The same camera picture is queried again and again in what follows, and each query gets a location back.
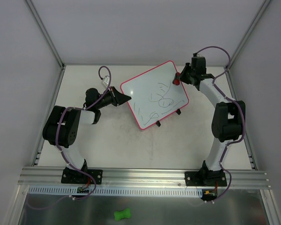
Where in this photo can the aluminium frame post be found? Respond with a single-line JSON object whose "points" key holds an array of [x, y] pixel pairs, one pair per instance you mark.
{"points": [[253, 24], [44, 32]]}

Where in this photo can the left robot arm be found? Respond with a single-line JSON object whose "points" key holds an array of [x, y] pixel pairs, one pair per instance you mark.
{"points": [[61, 128]]}

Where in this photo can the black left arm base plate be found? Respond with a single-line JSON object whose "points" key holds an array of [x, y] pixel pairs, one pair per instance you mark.
{"points": [[70, 176]]}

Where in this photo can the left aluminium frame post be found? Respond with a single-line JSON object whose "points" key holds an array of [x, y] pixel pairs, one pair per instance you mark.
{"points": [[44, 32]]}

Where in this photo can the red-framed small whiteboard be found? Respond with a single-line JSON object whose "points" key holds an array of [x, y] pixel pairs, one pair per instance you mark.
{"points": [[153, 94]]}

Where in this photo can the aluminium mounting rail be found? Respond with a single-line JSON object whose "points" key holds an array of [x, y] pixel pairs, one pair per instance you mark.
{"points": [[142, 178]]}

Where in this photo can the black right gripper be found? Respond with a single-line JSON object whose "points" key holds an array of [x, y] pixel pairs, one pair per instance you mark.
{"points": [[185, 74]]}

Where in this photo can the right aluminium frame post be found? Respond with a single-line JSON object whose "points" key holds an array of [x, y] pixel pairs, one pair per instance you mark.
{"points": [[253, 24]]}

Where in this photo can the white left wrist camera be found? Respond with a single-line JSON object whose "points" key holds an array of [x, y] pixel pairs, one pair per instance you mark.
{"points": [[106, 81]]}

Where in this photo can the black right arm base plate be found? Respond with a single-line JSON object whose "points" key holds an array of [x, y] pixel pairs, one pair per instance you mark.
{"points": [[210, 179]]}

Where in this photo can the black left whiteboard foot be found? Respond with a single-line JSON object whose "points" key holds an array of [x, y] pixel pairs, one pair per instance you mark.
{"points": [[157, 123]]}

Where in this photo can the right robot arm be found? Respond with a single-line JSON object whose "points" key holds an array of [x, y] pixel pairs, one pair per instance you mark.
{"points": [[228, 123]]}

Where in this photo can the red bone-shaped eraser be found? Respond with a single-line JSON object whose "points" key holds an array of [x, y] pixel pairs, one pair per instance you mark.
{"points": [[176, 80]]}

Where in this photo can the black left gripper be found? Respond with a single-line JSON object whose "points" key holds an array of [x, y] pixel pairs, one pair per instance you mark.
{"points": [[115, 96]]}

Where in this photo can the white slotted cable duct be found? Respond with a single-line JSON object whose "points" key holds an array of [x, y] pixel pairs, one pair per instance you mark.
{"points": [[117, 191]]}

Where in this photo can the green bone-shaped eraser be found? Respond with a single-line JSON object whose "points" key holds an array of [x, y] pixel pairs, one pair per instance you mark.
{"points": [[123, 214]]}

